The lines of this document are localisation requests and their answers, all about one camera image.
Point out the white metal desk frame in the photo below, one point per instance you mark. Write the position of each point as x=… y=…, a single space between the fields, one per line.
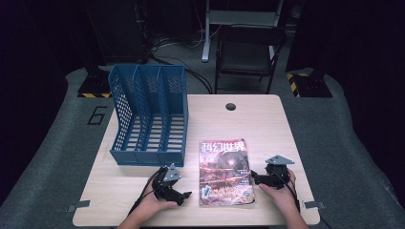
x=207 y=38

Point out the red cover magazine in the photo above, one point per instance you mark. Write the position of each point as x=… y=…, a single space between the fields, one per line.
x=224 y=173

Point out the person's left hand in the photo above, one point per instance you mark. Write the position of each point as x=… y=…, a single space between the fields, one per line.
x=153 y=203

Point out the black folding chair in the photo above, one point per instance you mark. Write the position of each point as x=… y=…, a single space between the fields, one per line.
x=248 y=54

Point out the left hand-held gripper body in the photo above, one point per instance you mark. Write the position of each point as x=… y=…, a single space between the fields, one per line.
x=165 y=184

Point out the blue plastic file rack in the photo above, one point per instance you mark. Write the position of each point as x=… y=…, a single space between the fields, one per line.
x=149 y=120

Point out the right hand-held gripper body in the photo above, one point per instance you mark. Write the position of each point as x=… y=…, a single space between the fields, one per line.
x=276 y=176

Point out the dark cabinet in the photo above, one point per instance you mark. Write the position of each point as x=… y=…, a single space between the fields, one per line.
x=117 y=31

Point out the black stand base striped tape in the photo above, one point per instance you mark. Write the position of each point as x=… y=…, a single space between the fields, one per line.
x=310 y=86
x=95 y=86

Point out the person's right hand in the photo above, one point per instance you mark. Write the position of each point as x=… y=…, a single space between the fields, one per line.
x=281 y=197

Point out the grey table bracket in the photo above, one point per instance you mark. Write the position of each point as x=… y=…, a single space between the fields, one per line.
x=313 y=204
x=78 y=205

